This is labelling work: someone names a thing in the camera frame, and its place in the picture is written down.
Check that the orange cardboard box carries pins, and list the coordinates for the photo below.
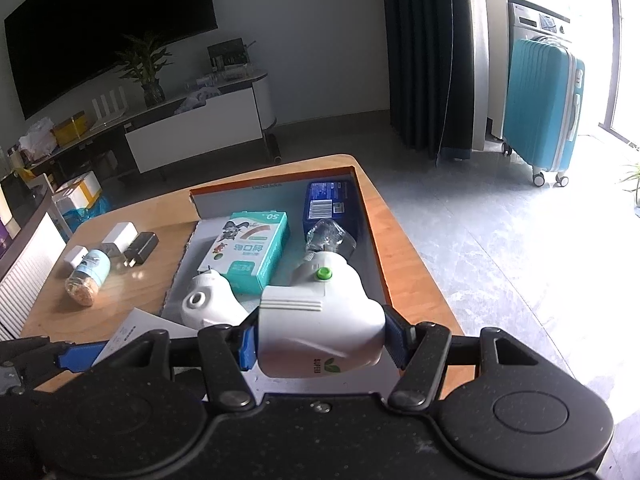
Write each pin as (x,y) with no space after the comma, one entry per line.
(370,260)

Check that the yellow box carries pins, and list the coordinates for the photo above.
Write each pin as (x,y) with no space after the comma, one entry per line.
(71,131)

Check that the round ribbed white cabinet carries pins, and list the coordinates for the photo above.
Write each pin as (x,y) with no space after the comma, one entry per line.
(30,270)

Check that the white charger with plug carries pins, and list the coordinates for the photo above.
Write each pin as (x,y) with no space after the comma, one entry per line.
(120,237)

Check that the washing machine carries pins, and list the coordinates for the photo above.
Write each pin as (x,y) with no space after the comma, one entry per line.
(530,17)

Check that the black charger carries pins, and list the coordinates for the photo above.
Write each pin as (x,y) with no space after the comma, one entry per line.
(142,248)

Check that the crumpled cloth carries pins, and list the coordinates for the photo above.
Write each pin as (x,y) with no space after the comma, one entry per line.
(196,100)

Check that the green and black box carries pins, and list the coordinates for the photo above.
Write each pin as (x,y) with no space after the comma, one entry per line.
(227,56)

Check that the dark curtain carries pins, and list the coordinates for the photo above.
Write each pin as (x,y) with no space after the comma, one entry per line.
(425,60)

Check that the white tv stand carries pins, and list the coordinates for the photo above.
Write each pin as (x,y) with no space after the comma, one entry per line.
(190,130)

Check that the glass jar with blue lid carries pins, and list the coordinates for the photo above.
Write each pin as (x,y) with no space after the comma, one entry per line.
(87,275)

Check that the potted plant in dark vase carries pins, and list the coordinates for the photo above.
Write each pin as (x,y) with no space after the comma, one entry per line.
(152,92)

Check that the blue plastic bag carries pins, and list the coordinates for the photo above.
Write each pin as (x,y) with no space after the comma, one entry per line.
(90,215)

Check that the white carton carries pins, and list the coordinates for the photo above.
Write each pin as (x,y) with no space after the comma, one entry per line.
(77,187)

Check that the black television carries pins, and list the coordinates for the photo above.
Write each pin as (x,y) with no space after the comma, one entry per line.
(100,35)

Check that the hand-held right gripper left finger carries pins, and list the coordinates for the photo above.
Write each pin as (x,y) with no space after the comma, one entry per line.
(247,342)

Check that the blue packet with barcode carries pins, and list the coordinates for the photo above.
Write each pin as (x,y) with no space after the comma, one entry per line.
(330,200)

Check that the white mosquito repellent heater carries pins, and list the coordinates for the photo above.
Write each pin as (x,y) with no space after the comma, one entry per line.
(210,305)

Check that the black cylinder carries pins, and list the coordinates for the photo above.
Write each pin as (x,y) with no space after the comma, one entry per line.
(273,147)

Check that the white cube adapter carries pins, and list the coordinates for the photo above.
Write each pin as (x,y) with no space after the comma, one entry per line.
(75,256)

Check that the white charger box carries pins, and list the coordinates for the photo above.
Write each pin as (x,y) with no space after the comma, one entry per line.
(135,327)

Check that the teal bandage box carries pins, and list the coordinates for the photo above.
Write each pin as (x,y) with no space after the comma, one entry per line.
(250,245)

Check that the clear refill bottle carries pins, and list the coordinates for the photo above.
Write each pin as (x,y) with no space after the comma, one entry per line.
(327,237)

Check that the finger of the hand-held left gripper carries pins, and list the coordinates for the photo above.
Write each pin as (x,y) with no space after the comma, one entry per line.
(80,357)

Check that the white heater with green button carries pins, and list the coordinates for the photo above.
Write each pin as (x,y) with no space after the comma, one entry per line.
(320,330)

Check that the thin-leaf floor plant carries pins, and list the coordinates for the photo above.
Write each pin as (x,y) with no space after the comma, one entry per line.
(632,180)

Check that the white plastic bag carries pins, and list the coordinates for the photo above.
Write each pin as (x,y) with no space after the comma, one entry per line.
(37,137)

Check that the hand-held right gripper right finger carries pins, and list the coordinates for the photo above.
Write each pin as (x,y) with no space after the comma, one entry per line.
(395,340)

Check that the turquoise suitcase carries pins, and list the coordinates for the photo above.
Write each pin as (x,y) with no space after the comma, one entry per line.
(540,110)

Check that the white router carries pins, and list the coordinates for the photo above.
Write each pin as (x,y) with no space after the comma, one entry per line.
(110,110)

